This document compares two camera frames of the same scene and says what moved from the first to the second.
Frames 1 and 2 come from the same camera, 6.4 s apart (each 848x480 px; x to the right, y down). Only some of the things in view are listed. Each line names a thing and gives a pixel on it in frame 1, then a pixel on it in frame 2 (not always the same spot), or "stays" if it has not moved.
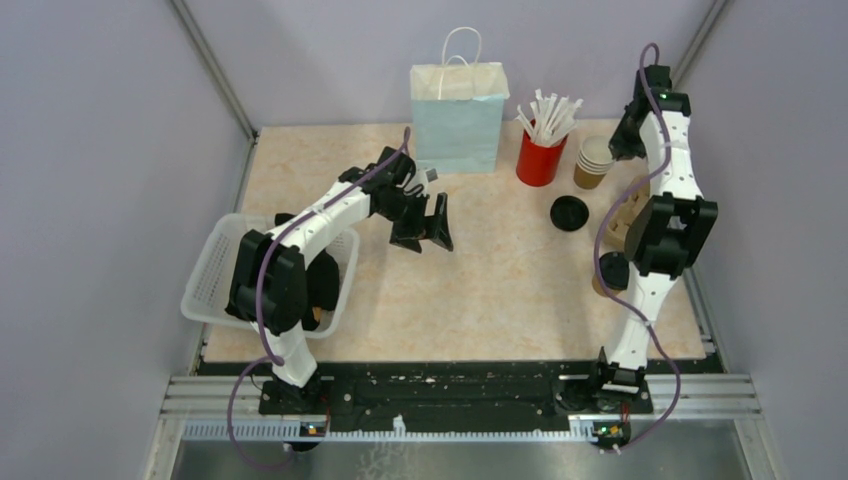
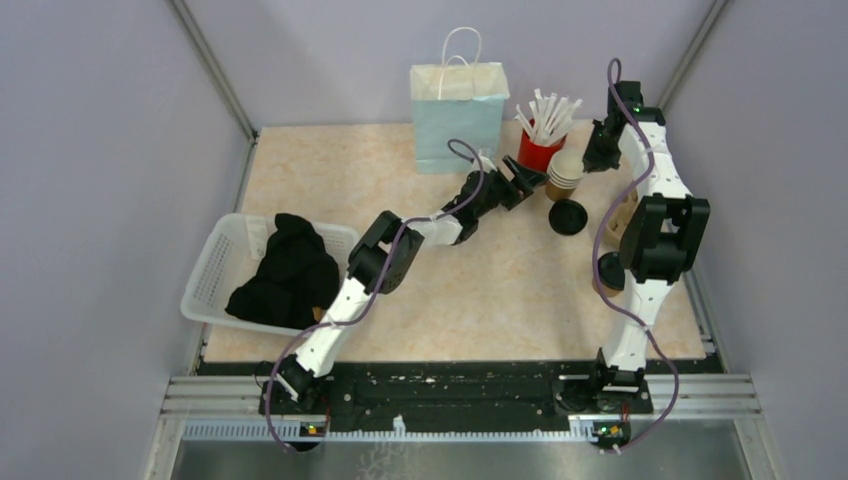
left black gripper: x=433 y=227 to x=529 y=179
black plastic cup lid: x=615 y=270 stays
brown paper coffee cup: x=598 y=286 stays
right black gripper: x=621 y=149 to x=591 y=160
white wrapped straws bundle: x=550 y=118 stays
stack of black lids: x=569 y=213 stays
